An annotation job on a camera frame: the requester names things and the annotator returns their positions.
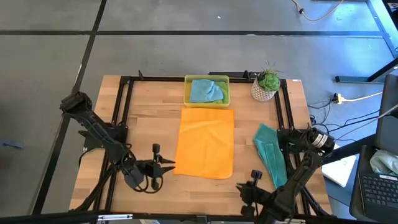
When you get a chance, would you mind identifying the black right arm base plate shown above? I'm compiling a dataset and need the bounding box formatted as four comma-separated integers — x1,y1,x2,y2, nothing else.
276,129,312,153

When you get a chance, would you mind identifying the green succulent plant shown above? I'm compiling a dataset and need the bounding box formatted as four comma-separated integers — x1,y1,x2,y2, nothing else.
257,60,284,93

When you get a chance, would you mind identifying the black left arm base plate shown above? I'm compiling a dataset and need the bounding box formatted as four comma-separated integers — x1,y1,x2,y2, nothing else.
79,124,129,150

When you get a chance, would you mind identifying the black aluminium table frame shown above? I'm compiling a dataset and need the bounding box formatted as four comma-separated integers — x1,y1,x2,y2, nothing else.
70,70,332,217

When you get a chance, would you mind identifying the black desk leg frame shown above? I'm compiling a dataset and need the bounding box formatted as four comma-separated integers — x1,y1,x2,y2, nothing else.
335,0,398,84

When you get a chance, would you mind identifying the crumpled pale cloth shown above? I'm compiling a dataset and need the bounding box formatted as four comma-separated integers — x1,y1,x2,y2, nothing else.
369,149,398,177

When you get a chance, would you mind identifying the grey cable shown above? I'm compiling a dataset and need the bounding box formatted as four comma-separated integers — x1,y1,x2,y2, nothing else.
323,104,398,147

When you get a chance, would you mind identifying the black frame bar with brackets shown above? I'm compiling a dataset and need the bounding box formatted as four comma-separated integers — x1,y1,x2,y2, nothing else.
0,210,361,224

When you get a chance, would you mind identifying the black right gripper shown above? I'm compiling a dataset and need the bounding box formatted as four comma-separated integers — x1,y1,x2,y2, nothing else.
235,170,271,218

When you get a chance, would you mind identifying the black floor cable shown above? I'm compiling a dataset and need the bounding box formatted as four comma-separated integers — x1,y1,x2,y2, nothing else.
307,99,382,147

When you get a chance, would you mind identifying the white tablet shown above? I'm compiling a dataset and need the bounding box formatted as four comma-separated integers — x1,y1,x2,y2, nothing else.
322,142,358,188

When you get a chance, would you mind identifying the tan floor cable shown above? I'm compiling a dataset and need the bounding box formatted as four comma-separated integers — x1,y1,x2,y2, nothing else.
291,0,345,22

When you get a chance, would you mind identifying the white power cable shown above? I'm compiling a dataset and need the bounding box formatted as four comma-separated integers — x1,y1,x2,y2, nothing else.
341,91,384,103

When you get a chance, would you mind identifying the orange microfiber towel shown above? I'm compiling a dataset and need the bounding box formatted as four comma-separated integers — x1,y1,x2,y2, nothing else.
173,107,236,180

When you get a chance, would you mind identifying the green microfiber towel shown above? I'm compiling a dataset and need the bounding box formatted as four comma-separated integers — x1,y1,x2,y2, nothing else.
214,81,229,105

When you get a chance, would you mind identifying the black laptop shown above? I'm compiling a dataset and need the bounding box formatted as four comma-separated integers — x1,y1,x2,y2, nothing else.
348,73,398,223

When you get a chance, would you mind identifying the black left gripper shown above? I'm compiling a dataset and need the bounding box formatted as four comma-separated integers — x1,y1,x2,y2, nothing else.
138,143,177,191

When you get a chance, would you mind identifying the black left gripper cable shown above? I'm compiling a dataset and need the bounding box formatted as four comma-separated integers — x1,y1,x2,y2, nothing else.
133,175,164,194

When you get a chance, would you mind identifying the dark teal microfiber towel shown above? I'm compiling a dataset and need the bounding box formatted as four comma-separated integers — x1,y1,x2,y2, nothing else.
253,123,289,189

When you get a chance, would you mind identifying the light blue microfiber towel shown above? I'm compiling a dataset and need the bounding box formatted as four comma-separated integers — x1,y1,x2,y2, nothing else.
188,78,224,103

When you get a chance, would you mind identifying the white triangle-patterned plant pot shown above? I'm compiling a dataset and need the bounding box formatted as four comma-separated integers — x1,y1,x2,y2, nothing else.
250,77,277,103

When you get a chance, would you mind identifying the yellow translucent plastic bin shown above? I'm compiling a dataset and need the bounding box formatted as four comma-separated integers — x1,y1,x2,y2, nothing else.
183,74,231,109

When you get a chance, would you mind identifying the laptop computer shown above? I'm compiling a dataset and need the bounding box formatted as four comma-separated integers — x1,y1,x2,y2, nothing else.
320,133,398,224

